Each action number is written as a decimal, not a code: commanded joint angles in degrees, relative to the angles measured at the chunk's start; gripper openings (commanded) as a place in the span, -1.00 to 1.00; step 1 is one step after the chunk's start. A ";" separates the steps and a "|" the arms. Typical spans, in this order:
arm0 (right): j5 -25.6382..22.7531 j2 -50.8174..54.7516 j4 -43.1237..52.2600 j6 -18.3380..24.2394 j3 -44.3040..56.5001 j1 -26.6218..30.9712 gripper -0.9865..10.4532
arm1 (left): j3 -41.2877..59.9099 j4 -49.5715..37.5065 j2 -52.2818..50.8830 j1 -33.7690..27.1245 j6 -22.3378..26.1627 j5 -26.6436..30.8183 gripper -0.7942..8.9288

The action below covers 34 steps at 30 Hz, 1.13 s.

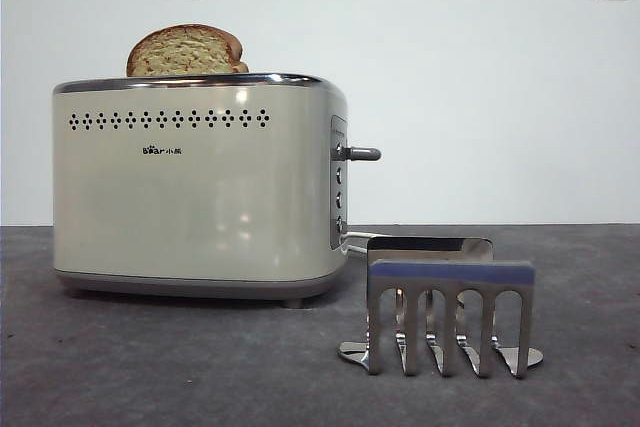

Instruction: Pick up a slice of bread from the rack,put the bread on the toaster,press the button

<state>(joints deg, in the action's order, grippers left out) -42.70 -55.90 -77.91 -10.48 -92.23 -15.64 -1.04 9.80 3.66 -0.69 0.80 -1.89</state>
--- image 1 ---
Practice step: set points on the grey toaster lever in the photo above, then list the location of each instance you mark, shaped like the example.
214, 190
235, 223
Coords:
365, 153

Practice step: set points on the brown-crusted bread slice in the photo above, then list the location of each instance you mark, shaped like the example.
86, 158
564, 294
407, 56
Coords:
185, 54

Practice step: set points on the cream two-slot toaster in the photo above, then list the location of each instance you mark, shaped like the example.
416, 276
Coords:
190, 197

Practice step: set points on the stainless steel toast rack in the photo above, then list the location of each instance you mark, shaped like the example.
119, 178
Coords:
450, 274

